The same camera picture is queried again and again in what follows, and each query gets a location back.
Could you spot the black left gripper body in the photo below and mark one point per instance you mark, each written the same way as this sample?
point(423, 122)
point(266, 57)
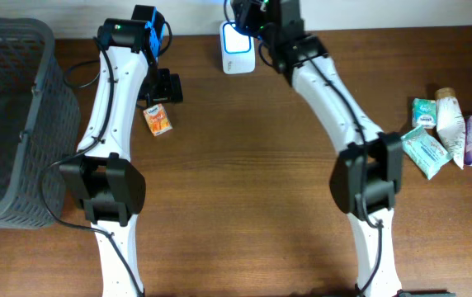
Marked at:
point(159, 85)

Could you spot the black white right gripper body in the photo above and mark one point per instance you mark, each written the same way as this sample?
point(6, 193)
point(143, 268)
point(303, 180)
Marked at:
point(262, 16)

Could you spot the orange Kleenex tissue pack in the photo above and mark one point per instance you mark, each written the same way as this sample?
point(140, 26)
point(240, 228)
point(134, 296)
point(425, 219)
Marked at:
point(157, 119)

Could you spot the small teal white packet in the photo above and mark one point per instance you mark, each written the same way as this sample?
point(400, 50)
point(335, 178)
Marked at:
point(424, 113)

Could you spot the large teal snack packet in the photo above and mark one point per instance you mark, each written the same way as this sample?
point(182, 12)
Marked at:
point(427, 153)

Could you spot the white tube with tan cap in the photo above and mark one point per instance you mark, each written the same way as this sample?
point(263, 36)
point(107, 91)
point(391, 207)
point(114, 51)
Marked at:
point(451, 124)

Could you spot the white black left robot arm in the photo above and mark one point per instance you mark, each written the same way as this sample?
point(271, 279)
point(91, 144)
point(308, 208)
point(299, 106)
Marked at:
point(104, 183)

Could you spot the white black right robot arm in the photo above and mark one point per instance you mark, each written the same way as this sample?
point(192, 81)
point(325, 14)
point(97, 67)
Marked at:
point(367, 174)

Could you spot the white barcode scanner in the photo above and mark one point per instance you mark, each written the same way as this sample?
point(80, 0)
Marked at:
point(237, 50)

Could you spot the grey plastic mesh basket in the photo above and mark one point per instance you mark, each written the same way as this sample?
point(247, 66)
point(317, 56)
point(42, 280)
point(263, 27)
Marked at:
point(39, 120)

